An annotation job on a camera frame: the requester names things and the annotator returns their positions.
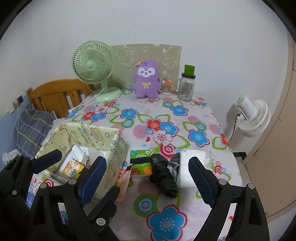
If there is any yellow cartoon fabric storage box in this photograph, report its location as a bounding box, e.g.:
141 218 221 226
35 122 127 197

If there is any white desk fan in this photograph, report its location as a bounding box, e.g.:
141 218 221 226
235 95 271 138

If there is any floral tablecloth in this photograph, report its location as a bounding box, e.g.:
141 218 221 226
25 87 234 241

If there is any glass jar green lid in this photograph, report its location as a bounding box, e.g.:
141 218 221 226
176 65 196 102

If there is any white plastic bag pack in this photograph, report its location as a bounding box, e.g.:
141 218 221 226
56 145 107 179

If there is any beige patterned cardboard panel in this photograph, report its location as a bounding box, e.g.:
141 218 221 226
108 44 182 89

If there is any yellow cartoon tissue pack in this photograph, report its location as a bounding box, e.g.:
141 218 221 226
62 159 85 179

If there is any red striped white cloth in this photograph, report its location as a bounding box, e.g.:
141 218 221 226
137 176 159 196

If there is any blue plaid pillow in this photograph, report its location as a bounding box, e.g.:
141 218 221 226
14 103 55 157

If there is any black plastic bundle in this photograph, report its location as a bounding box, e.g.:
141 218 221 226
149 154 178 198

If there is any green tissue pack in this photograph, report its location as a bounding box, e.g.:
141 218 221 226
130 150 152 176

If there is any green desk fan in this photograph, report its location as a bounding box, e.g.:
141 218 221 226
71 41 122 102

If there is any white tissue pack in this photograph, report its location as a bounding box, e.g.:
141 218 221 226
177 149 209 188

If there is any wooden chair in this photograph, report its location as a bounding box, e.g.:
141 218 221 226
27 79 94 118

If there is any purple plush toy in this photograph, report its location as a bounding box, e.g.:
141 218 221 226
133 59 161 99

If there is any toothpick jar orange lid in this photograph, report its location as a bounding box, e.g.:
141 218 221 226
161 79 175 95

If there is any pink paper bag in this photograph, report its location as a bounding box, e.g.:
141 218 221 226
116 164 132 202

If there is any white crumpled cloth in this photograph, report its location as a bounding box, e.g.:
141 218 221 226
3 149 20 166

